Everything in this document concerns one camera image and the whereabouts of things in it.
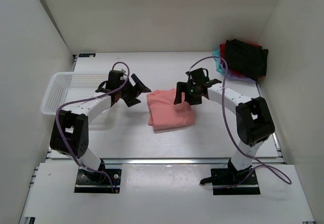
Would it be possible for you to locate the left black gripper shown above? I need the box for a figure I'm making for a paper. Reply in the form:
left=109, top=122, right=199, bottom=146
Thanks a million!
left=119, top=73, right=151, bottom=107

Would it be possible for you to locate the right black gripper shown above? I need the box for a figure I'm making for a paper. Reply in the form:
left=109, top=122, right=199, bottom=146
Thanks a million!
left=174, top=82, right=201, bottom=106

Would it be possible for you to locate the purple folded t shirt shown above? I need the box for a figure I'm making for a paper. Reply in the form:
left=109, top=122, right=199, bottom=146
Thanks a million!
left=216, top=59, right=256, bottom=83

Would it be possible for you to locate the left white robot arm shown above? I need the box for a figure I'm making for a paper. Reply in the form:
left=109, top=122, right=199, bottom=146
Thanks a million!
left=50, top=70, right=151, bottom=184

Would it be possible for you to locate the pink t shirt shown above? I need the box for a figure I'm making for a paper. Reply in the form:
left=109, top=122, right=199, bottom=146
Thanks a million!
left=147, top=88, right=195, bottom=131

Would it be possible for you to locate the teal folded t shirt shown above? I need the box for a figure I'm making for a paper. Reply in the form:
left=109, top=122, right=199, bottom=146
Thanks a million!
left=212, top=49, right=225, bottom=75

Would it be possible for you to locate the white plastic basket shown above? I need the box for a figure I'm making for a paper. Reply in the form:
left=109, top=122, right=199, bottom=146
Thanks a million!
left=40, top=72, right=108, bottom=115

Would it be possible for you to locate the red folded t shirt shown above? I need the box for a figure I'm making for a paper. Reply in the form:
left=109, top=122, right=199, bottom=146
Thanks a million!
left=220, top=41, right=252, bottom=78

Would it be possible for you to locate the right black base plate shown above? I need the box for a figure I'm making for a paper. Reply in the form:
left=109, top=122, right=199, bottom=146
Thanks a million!
left=199, top=161, right=261, bottom=196

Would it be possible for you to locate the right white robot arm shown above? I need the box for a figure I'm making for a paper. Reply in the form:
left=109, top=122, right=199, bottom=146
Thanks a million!
left=174, top=68, right=275, bottom=184

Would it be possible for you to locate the black folded t shirt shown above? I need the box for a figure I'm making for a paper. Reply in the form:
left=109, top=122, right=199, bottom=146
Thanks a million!
left=224, top=39, right=269, bottom=81

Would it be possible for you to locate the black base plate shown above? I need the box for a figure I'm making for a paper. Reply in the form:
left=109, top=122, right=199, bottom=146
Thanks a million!
left=199, top=161, right=261, bottom=196
left=74, top=168, right=122, bottom=194

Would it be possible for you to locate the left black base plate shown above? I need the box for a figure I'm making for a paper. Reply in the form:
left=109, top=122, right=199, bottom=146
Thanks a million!
left=74, top=168, right=122, bottom=194

